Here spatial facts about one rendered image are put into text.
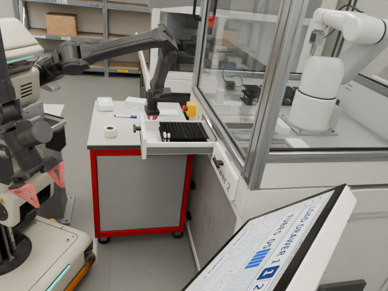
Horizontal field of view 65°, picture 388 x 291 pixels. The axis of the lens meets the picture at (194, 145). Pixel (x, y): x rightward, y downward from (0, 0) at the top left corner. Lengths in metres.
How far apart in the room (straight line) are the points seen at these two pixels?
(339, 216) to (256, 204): 0.51
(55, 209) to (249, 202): 1.51
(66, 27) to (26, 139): 4.42
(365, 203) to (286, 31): 0.81
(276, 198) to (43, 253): 1.19
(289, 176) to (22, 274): 1.28
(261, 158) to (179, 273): 1.15
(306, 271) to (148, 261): 1.58
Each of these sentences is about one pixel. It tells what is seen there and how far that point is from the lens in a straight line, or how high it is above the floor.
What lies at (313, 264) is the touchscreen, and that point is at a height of 1.19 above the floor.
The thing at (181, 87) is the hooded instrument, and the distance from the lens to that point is 2.29.
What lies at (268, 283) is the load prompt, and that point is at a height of 1.17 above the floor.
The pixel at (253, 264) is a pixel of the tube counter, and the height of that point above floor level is 1.11.
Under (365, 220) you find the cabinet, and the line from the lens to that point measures 1.53.
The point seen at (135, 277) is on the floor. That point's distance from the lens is 1.98.
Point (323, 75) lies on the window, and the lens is 1.02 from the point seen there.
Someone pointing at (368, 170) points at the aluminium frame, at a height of 1.01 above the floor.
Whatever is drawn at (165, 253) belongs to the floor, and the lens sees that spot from 2.09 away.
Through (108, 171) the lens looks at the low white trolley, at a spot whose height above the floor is 0.58.
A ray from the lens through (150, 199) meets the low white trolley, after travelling 1.89.
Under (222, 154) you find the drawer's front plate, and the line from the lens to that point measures 1.30.
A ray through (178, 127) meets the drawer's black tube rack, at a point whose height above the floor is 0.90.
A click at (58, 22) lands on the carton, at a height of 0.76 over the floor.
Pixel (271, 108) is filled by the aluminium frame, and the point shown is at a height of 1.25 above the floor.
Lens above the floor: 1.57
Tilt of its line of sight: 29 degrees down
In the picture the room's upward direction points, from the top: 7 degrees clockwise
